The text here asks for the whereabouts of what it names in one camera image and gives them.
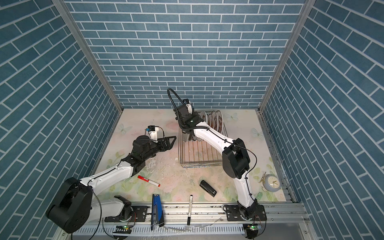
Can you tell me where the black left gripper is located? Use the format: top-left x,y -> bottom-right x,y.
141,136 -> 176,162

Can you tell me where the watermelon pattern white plate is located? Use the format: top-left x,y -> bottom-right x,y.
216,110 -> 224,133

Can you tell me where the grey ribbed plate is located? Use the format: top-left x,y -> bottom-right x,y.
199,111 -> 207,122

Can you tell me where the black rimmed cream plate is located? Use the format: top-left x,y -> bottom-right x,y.
206,112 -> 212,127

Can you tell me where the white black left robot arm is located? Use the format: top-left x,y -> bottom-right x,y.
46,136 -> 176,234

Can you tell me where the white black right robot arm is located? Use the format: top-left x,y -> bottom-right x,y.
174,105 -> 258,220

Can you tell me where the orange sunburst white plate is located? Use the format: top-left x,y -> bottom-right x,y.
210,111 -> 218,130

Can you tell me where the red white marker pen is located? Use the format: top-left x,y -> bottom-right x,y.
138,176 -> 161,187

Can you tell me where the black stapler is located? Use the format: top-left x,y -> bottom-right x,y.
200,180 -> 217,197

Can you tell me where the black white marker pen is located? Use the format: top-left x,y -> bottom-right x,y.
187,195 -> 193,226

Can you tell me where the blue black box cutter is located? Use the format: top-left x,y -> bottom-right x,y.
151,195 -> 165,231

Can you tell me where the white alarm clock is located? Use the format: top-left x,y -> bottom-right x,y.
260,173 -> 281,193

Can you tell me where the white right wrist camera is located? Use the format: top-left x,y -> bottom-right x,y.
184,99 -> 193,114

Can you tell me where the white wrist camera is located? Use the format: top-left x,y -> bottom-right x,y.
184,99 -> 193,114
146,125 -> 160,141

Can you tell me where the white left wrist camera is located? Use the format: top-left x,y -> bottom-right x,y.
146,125 -> 160,141

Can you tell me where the chrome wire dish rack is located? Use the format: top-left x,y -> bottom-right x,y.
178,114 -> 228,168

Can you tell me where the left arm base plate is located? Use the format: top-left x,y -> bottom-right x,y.
105,206 -> 148,223

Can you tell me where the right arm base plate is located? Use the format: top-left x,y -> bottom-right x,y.
223,204 -> 267,222

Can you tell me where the white slotted cable duct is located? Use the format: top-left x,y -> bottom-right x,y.
73,224 -> 245,238

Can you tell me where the aluminium front rail frame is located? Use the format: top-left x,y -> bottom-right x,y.
53,201 -> 319,240

